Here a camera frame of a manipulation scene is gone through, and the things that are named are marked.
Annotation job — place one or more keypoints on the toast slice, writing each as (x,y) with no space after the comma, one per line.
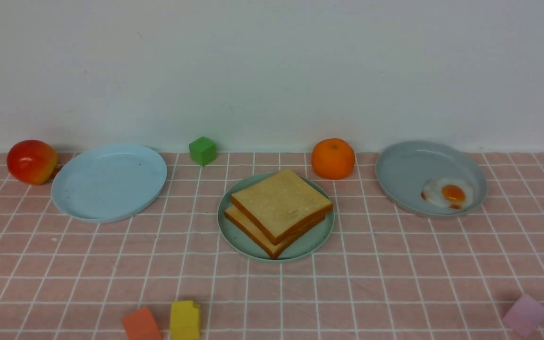
(242,221)
(281,205)

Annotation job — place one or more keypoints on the orange fruit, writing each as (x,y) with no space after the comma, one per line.
(333,159)

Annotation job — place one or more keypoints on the green cube block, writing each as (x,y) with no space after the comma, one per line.
(203,151)

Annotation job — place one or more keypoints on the grey blue plate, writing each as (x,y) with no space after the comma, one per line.
(403,169)

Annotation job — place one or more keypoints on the light blue plate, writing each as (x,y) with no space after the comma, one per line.
(110,183)

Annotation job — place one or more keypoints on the yellow block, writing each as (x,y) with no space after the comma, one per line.
(185,320)

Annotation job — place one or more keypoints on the rear fried egg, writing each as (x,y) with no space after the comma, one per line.
(450,193)

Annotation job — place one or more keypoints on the orange block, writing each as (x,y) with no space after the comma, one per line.
(141,325)

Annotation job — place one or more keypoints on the red yellow apple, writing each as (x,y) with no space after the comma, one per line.
(33,162)

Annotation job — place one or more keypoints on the pink block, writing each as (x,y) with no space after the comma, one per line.
(525,316)

